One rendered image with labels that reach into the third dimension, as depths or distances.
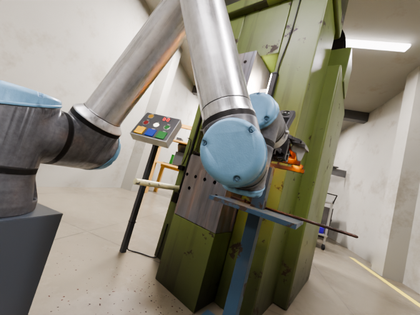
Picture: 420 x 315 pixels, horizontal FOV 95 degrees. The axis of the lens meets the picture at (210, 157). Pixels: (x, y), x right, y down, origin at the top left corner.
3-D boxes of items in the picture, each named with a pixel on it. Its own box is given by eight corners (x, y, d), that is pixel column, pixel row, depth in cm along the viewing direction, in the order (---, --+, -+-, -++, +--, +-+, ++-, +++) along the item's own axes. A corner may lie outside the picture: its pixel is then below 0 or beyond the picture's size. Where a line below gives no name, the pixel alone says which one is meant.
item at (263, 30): (278, 52, 145) (292, -3, 150) (232, 61, 170) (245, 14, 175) (292, 84, 180) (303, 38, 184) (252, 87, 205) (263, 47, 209)
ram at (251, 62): (254, 100, 131) (268, 47, 134) (210, 102, 154) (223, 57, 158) (273, 124, 163) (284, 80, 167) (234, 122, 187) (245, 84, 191)
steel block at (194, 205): (215, 233, 117) (234, 163, 121) (174, 212, 140) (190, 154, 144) (252, 229, 160) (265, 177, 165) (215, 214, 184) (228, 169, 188)
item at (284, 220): (295, 229, 72) (296, 224, 73) (208, 198, 94) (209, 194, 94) (302, 224, 98) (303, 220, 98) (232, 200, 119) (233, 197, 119)
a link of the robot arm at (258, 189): (212, 187, 38) (228, 127, 39) (225, 188, 48) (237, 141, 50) (260, 201, 35) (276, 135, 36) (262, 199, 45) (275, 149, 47)
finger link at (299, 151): (304, 165, 66) (284, 157, 63) (308, 148, 67) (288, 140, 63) (312, 165, 63) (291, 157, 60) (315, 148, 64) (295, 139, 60)
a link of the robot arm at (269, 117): (225, 129, 41) (237, 87, 42) (245, 145, 52) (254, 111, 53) (268, 134, 36) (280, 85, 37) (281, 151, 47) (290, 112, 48)
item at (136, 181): (135, 185, 133) (137, 178, 133) (131, 184, 136) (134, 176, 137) (179, 192, 167) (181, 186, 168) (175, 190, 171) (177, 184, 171)
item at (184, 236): (193, 314, 112) (215, 234, 117) (154, 278, 135) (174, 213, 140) (237, 286, 156) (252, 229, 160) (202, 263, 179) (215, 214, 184)
